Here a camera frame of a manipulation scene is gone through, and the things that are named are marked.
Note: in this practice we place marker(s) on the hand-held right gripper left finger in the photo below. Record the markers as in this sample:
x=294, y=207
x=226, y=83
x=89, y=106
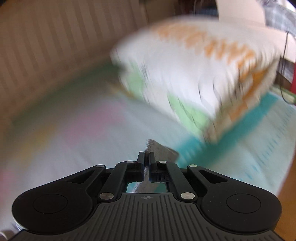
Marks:
x=141, y=167

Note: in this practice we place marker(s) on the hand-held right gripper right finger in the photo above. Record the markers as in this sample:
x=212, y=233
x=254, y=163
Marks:
x=152, y=167

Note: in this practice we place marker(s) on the grey pants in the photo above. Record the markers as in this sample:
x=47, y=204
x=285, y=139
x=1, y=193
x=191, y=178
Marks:
x=158, y=148

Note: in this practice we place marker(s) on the pastel printed blanket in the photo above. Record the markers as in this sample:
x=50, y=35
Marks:
x=81, y=129

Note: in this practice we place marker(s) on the white floral folded quilt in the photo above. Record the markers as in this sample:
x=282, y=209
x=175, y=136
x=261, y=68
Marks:
x=196, y=76

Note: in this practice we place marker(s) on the beige cushion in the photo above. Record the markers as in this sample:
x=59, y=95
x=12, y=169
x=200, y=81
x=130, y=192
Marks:
x=238, y=11

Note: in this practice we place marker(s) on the plaid cloth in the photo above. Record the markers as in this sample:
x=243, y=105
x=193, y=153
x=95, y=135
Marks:
x=281, y=18

